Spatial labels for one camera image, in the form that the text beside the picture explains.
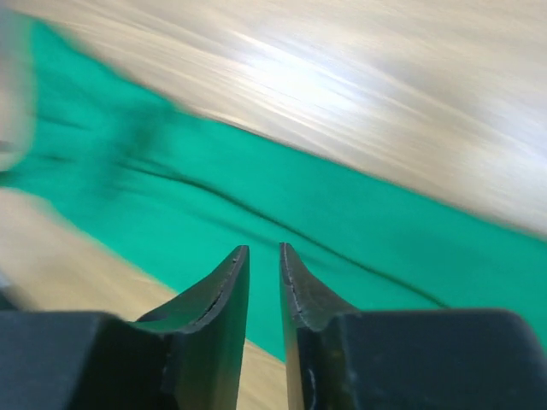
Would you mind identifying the green t-shirt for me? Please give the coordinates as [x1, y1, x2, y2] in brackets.
[1, 15, 546, 358]

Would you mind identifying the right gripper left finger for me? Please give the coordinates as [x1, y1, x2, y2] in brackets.
[1, 246, 250, 409]

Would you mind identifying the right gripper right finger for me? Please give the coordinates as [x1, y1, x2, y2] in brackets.
[279, 243, 546, 409]

